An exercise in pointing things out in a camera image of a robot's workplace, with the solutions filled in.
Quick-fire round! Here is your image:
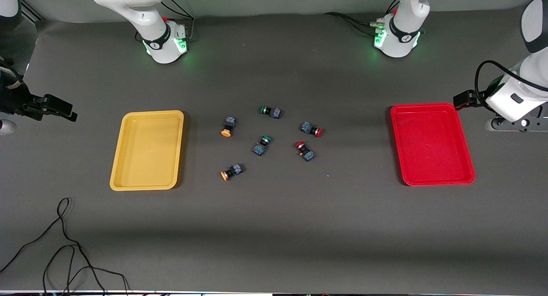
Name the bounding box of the red push button switch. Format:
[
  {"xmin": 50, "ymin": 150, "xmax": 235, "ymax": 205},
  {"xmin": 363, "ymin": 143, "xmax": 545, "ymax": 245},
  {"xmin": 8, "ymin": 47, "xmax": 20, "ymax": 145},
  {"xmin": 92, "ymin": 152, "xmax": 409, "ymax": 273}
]
[
  {"xmin": 300, "ymin": 121, "xmax": 323, "ymax": 138},
  {"xmin": 295, "ymin": 141, "xmax": 316, "ymax": 162}
]

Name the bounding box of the black right arm base cable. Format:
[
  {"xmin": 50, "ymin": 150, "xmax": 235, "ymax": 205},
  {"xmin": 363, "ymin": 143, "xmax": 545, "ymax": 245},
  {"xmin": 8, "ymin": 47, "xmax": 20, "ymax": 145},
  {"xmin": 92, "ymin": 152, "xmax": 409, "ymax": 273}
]
[{"xmin": 136, "ymin": 0, "xmax": 195, "ymax": 43}]

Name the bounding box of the red plastic tray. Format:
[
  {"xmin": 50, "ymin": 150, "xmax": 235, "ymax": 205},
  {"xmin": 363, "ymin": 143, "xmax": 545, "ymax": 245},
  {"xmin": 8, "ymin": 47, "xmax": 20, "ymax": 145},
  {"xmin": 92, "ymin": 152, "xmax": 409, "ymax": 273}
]
[{"xmin": 390, "ymin": 102, "xmax": 476, "ymax": 187}]

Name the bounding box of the black arm base cable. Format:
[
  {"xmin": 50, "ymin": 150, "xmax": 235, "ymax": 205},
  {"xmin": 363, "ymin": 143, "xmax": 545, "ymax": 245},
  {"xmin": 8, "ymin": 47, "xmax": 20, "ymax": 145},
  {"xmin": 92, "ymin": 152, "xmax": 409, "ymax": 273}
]
[
  {"xmin": 324, "ymin": 0, "xmax": 386, "ymax": 36},
  {"xmin": 136, "ymin": 0, "xmax": 195, "ymax": 43}
]

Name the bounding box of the black left arm base cable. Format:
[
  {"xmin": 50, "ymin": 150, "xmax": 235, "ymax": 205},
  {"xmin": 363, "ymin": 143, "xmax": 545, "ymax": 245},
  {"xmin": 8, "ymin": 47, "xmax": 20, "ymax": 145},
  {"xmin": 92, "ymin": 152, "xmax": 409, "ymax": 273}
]
[{"xmin": 324, "ymin": 0, "xmax": 386, "ymax": 36}]

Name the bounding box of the green push button switch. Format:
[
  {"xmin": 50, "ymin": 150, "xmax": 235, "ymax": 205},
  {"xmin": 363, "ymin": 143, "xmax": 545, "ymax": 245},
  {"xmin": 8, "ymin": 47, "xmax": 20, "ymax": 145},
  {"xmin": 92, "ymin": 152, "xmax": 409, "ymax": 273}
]
[
  {"xmin": 253, "ymin": 135, "xmax": 273, "ymax": 156},
  {"xmin": 260, "ymin": 105, "xmax": 282, "ymax": 120}
]

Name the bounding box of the orange push button switch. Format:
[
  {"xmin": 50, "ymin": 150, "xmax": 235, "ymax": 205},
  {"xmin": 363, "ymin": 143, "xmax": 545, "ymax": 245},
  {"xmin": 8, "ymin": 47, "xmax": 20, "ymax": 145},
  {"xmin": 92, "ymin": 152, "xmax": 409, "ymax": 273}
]
[
  {"xmin": 220, "ymin": 116, "xmax": 238, "ymax": 138},
  {"xmin": 220, "ymin": 163, "xmax": 244, "ymax": 182}
]

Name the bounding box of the thin black loose cable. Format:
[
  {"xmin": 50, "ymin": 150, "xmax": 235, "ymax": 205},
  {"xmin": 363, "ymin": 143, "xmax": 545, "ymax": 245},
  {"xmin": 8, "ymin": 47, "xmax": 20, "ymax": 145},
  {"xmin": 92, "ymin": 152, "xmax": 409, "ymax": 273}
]
[{"xmin": 0, "ymin": 197, "xmax": 129, "ymax": 294}]

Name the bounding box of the aluminium frame rail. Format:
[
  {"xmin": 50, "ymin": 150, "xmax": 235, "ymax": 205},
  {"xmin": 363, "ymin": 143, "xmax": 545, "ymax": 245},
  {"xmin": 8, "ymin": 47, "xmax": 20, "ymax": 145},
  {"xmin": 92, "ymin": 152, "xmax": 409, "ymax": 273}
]
[{"xmin": 19, "ymin": 0, "xmax": 45, "ymax": 22}]

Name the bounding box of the yellow plastic tray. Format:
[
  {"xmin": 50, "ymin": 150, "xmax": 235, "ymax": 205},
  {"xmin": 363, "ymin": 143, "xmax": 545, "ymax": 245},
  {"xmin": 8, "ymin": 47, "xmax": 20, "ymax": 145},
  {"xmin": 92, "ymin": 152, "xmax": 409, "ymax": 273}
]
[{"xmin": 110, "ymin": 110, "xmax": 185, "ymax": 191}]

